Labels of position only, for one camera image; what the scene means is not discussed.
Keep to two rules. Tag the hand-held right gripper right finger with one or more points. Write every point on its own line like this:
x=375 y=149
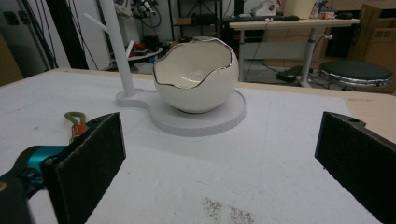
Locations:
x=358 y=161

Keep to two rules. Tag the round black stool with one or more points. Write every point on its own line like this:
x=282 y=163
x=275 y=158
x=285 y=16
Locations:
x=355 y=70

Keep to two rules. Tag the white stand with round base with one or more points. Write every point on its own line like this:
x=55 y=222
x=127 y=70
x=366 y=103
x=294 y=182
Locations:
x=199 y=123

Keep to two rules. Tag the white table mat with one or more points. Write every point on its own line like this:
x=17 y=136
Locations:
x=218 y=174

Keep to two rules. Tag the black metal rack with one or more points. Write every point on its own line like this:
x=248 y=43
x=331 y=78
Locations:
x=170 y=18

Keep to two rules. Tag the black power adapter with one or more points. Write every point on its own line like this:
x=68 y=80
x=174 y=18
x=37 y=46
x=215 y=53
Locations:
x=289 y=74

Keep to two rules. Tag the black metal frame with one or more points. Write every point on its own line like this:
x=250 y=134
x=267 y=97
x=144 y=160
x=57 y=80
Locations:
x=67 y=34

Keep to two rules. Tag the white eggshell-shaped bowl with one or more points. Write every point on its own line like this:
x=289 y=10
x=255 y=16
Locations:
x=199 y=93

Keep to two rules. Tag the white device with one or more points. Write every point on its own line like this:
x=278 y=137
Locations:
x=264 y=8

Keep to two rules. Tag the cardboard box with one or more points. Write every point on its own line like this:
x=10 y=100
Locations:
x=379 y=43

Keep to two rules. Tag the beige box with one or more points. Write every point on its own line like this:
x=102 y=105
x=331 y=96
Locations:
x=299 y=8

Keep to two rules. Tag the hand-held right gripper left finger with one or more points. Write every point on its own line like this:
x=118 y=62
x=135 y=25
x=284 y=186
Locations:
x=90 y=161

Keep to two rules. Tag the desk with white legs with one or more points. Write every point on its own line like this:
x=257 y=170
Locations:
x=295 y=24

